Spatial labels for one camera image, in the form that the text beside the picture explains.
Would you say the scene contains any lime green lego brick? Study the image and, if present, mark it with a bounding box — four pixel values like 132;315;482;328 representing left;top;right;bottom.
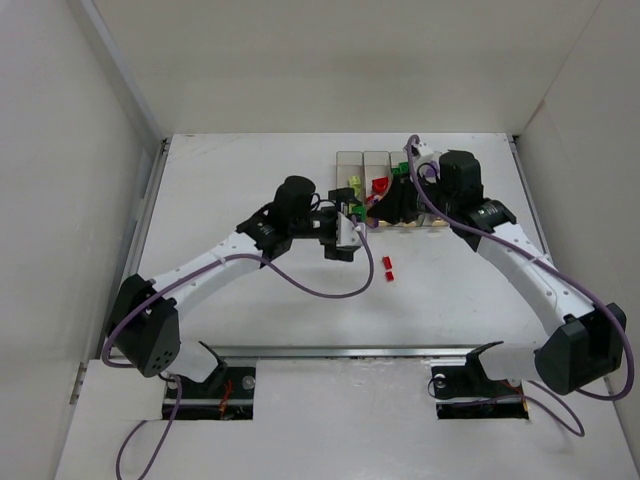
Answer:
348;175;362;196

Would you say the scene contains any green lego plate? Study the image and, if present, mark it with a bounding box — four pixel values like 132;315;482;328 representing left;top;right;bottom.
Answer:
391;161;410;177

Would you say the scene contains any green purple yellow lego cluster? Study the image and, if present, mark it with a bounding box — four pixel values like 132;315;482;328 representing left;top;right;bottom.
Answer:
349;203;369;225

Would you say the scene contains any red round lego piece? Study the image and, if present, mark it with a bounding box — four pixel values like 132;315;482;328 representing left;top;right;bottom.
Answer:
371;177;391;195

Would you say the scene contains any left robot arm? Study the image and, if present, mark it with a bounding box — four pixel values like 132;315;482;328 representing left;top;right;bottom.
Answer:
101;176;366;388

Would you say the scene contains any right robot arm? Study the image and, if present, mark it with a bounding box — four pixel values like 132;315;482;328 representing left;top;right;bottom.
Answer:
367;138;635;399

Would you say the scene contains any clear bin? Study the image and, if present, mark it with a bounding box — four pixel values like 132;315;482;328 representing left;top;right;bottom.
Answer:
390;151;425;228
422;214;449;228
363;151;393;209
334;151;365;216

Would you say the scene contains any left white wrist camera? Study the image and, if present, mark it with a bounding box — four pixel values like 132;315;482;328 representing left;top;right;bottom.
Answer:
336;213;366;249

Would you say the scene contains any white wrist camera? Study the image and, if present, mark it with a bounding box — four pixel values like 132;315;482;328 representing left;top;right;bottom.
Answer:
336;213;366;249
411;142;441;178

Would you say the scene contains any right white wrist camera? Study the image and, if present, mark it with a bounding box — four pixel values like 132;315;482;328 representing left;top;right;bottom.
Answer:
411;142;441;178

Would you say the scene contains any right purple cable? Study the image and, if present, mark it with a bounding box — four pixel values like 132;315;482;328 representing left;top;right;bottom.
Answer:
405;134;631;436

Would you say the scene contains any purple cable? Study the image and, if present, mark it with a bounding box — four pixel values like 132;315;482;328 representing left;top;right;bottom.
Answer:
101;212;375;480
405;134;631;436

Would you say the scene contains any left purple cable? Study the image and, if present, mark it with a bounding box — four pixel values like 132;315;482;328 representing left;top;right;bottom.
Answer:
101;212;375;480

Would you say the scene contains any aluminium rail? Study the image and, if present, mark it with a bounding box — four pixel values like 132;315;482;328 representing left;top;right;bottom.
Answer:
107;344;539;360

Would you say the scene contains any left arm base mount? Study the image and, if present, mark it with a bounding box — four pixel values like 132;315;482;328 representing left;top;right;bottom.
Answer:
161;364;256;421

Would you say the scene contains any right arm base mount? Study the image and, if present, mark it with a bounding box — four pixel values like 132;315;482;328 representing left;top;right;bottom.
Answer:
428;364;529;420

